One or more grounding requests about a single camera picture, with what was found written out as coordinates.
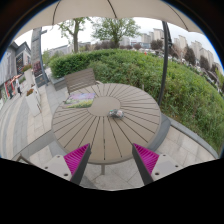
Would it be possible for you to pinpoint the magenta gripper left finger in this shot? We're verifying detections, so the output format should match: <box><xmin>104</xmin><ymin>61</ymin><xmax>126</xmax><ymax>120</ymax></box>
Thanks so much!
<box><xmin>42</xmin><ymin>143</ymin><xmax>92</xmax><ymax>186</ymax></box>

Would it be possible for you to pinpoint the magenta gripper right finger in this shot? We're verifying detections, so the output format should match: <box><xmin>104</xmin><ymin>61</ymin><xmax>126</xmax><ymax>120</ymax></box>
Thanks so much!
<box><xmin>131</xmin><ymin>143</ymin><xmax>184</xmax><ymax>186</ymax></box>

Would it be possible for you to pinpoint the patterned computer mouse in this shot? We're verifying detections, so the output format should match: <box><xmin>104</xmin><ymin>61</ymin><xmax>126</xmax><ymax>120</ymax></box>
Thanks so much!
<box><xmin>108</xmin><ymin>109</ymin><xmax>124</xmax><ymax>119</ymax></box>

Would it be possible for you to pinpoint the round slatted patio table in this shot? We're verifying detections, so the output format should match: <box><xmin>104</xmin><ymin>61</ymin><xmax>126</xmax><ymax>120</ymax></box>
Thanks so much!
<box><xmin>52</xmin><ymin>83</ymin><xmax>162</xmax><ymax>167</ymax></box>

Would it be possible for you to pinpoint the trimmed green hedge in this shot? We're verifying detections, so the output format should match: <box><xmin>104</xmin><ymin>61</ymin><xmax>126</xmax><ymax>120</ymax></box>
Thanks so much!
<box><xmin>50</xmin><ymin>49</ymin><xmax>224</xmax><ymax>151</ymax></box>

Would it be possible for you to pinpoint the white flower planter box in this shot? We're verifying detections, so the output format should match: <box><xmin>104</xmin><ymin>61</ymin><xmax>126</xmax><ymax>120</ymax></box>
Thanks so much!
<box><xmin>26</xmin><ymin>88</ymin><xmax>41</xmax><ymax>116</ymax></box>

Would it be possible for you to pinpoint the tall stone sign pillar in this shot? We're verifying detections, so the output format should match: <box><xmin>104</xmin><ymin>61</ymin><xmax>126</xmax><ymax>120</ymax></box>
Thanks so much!
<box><xmin>31</xmin><ymin>27</ymin><xmax>47</xmax><ymax>87</ymax></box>

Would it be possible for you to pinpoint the dark curved umbrella pole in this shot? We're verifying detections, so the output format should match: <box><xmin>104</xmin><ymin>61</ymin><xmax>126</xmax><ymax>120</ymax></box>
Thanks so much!
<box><xmin>157</xmin><ymin>21</ymin><xmax>172</xmax><ymax>106</ymax></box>

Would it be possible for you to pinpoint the beige patio umbrella canopy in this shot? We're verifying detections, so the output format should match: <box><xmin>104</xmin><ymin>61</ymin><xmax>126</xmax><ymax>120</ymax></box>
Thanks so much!
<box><xmin>14</xmin><ymin>0</ymin><xmax>203</xmax><ymax>39</ymax></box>

